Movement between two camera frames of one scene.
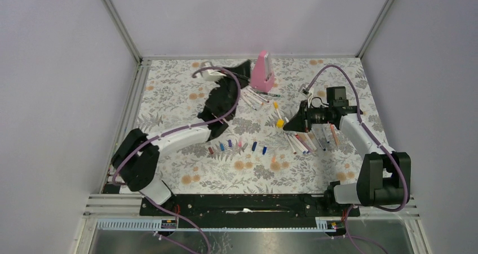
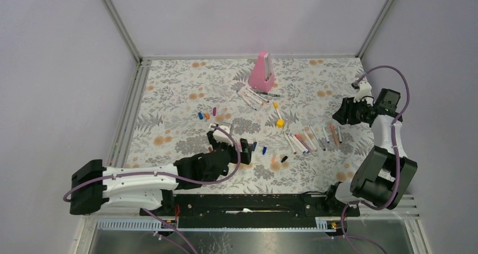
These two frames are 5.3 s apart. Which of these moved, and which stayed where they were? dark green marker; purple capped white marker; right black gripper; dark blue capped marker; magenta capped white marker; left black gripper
Moved: right black gripper; left black gripper
Stayed: dark green marker; purple capped white marker; magenta capped white marker; dark blue capped marker
